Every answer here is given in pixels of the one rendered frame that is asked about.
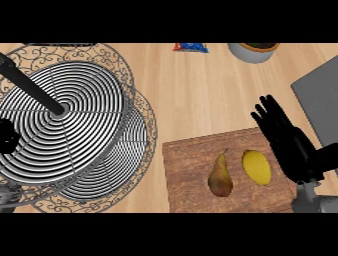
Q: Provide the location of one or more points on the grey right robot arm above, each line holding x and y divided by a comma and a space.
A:
319, 204

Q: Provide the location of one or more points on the brown-green pear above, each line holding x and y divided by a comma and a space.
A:
220, 180

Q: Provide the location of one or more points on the yellow lemon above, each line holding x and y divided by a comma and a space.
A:
256, 168

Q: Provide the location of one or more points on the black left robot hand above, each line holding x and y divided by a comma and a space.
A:
4, 138

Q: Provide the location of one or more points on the red and blue snack bag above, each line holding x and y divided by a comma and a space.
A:
192, 47

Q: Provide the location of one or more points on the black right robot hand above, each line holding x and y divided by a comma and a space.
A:
289, 146

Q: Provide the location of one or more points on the brown wooden cutting board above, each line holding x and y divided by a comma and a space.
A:
190, 170

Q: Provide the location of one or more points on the grey box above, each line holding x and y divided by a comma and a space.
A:
330, 86

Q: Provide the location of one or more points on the white pot with brown rim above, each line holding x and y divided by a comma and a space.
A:
252, 55

